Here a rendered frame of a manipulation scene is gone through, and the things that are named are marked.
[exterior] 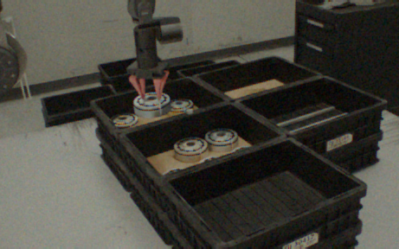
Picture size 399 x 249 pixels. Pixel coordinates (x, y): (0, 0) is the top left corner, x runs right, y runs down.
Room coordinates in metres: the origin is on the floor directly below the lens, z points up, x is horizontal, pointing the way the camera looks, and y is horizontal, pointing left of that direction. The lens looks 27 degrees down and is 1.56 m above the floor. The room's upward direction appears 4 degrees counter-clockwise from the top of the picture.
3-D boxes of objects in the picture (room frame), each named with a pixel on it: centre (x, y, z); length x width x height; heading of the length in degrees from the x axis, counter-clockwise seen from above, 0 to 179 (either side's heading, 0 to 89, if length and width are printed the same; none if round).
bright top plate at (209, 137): (1.32, -0.07, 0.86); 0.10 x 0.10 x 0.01
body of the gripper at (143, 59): (1.22, 0.12, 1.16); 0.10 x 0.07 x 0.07; 71
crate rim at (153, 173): (1.20, -0.01, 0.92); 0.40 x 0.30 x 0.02; 117
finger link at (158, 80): (1.22, 0.11, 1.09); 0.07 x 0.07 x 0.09; 71
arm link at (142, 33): (1.22, 0.12, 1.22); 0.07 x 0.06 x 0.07; 111
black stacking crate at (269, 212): (0.93, -0.14, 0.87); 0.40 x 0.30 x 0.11; 117
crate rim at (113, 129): (1.47, 0.13, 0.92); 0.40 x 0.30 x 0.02; 117
